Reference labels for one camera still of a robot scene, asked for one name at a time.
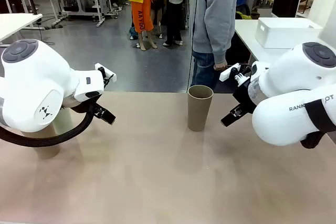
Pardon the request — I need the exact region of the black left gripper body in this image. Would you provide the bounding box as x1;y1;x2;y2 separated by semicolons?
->
91;100;106;116

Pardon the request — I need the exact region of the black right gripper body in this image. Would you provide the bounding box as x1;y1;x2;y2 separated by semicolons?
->
232;78;257;114

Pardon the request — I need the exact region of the brown tall cup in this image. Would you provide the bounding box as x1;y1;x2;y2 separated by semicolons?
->
187;84;214;132
23;124;61;160

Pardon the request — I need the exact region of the white plastic basket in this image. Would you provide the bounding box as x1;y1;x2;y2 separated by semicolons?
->
256;17;323;49

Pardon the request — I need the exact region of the person's right forearm grey sleeve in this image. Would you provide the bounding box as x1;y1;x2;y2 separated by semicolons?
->
206;22;229;65

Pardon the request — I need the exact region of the person's right hand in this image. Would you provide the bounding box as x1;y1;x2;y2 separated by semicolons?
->
213;60;228;72

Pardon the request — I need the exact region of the white side table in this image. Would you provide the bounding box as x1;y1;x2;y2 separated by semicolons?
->
234;19;336;65

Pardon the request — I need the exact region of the black office chair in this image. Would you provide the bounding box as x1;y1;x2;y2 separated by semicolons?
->
235;3;259;20

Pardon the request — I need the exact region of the person in grey hoodie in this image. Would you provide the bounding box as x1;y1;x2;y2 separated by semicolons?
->
191;0;239;91

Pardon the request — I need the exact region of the person in black clothes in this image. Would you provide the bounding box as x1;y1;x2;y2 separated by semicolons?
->
156;0;191;47

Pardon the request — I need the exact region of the white table with curved edge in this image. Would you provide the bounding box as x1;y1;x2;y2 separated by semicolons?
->
0;13;43;42

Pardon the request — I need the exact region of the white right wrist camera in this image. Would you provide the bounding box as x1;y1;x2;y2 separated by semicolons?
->
219;62;250;86

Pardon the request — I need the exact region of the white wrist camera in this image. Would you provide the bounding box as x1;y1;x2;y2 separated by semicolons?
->
94;62;117;83
219;62;250;86

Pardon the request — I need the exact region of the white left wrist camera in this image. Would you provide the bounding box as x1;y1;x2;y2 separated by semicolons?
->
94;62;117;83

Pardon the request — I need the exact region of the black right arm cable sleeve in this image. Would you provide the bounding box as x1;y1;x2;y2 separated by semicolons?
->
300;99;336;149

